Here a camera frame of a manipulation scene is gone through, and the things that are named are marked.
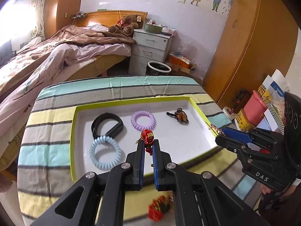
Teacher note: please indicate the brown teddy bear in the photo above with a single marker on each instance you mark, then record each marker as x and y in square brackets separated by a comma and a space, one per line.
[126, 25]

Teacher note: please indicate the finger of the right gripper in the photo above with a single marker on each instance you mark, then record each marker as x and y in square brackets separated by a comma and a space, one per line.
[236, 142]
[237, 134]

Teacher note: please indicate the white paper roll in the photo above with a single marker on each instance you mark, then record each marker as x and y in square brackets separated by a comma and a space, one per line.
[229, 113]

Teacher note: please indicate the pink floral duvet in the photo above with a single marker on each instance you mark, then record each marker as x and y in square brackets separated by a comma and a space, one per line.
[62, 55]

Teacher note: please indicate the brown amber hair clip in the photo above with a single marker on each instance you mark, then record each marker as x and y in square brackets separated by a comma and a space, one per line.
[179, 115]

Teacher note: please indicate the striped bed sheet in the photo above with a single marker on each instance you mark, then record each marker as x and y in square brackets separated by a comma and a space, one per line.
[44, 159]

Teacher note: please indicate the brown blanket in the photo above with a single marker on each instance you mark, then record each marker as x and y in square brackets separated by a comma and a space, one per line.
[75, 36]

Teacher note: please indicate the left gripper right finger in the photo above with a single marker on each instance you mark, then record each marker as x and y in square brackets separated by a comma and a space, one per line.
[163, 177]

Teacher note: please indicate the papers and boxes pile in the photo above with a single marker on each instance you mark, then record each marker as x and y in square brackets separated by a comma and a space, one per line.
[272, 90]

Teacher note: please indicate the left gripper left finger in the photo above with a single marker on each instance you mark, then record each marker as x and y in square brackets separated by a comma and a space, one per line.
[136, 160]

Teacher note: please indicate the black wide bracelet band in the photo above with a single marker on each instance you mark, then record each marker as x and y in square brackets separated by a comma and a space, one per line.
[107, 124]

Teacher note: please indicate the black white trash bin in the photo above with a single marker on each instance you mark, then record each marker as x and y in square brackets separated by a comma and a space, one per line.
[155, 68]

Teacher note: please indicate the person's right hand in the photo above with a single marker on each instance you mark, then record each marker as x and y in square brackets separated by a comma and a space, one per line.
[265, 189]

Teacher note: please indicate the stack of books on floor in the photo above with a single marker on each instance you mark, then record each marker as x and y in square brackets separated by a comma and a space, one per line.
[178, 62]

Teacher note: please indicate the wooden wardrobe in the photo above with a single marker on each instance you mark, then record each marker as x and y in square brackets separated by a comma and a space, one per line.
[259, 37]

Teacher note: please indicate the green bowl on cabinet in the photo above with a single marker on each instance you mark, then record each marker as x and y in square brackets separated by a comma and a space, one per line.
[152, 28]

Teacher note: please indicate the pink beaded hair clip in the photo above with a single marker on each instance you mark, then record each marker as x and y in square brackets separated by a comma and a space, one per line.
[215, 130]

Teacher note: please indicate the pink plastic bin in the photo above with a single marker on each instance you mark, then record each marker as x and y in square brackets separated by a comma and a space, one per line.
[255, 108]

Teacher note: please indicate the wooden headboard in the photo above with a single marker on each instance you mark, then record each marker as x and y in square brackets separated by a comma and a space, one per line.
[106, 18]

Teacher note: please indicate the window curtain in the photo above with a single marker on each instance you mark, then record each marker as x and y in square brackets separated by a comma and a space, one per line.
[38, 29]

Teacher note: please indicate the white bedside drawer cabinet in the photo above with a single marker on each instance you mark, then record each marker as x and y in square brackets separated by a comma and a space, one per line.
[148, 47]

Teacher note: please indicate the red flower hair ornament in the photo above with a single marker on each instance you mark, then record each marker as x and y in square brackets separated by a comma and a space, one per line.
[147, 137]

